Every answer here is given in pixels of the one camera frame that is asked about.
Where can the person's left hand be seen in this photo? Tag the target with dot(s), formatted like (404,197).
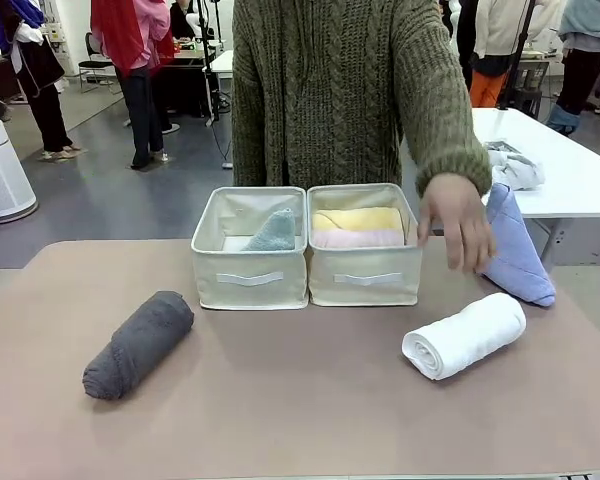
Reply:
(460,220)

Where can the lavender towel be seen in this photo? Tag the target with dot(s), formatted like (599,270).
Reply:
(522,260)

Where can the yellow towel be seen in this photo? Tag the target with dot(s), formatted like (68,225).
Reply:
(355,220)

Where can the pink towel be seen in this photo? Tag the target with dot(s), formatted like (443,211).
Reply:
(355,239)

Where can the teal towel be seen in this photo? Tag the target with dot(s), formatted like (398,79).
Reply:
(275,232)

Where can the dark grey towel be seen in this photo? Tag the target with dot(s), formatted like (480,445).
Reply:
(140,345)

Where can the person's right forearm green sleeve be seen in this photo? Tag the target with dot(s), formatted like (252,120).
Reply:
(245,140)

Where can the person's left forearm green sleeve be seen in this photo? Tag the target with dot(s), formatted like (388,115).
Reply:
(450,135)

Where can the crumpled grey cloth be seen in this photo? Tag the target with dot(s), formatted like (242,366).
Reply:
(517,172)

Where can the white rolled towel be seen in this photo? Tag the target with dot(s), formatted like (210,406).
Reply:
(470,335)

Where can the white work table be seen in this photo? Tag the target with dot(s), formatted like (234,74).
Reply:
(580,170)

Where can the person in orange trousers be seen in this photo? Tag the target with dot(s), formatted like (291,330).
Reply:
(485,87)

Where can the cream fabric storage bin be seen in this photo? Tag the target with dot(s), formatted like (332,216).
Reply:
(325,285)
(205,280)

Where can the black tripod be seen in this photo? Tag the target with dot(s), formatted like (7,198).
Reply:
(518,55)

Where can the person in black clothes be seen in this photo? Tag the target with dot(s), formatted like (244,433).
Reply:
(466,30)

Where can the person in green sweater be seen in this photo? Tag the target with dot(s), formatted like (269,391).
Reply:
(320,90)

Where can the person in light blue top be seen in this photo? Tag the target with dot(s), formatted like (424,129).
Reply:
(580,65)

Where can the pinkish brown table mat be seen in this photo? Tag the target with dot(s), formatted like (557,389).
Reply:
(300,390)

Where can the white desk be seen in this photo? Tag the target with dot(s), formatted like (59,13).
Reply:
(222,62)

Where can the black equipment stand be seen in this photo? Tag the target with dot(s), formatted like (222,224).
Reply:
(209,75)

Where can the person with red scarf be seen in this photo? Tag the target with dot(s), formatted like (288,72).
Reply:
(130,40)

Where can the black chair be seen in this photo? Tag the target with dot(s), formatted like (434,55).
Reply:
(91,47)

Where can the white cone-shaped machine base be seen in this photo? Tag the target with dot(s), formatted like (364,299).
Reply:
(0,170)

